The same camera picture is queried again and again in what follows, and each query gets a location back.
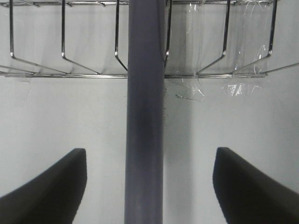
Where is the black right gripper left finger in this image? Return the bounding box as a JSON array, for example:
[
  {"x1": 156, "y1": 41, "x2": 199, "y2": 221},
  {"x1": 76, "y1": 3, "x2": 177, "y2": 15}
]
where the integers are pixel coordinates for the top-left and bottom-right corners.
[{"x1": 0, "y1": 148, "x2": 87, "y2": 224}]

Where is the chrome wire rack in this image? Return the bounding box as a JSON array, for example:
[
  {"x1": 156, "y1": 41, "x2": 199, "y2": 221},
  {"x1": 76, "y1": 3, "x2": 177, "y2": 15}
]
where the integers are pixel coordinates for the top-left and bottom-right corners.
[{"x1": 0, "y1": 0, "x2": 299, "y2": 80}]

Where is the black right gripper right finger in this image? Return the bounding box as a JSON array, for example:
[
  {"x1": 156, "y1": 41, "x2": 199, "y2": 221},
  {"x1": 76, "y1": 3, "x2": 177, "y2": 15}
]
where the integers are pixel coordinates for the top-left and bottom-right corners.
[{"x1": 212, "y1": 147, "x2": 299, "y2": 224}]

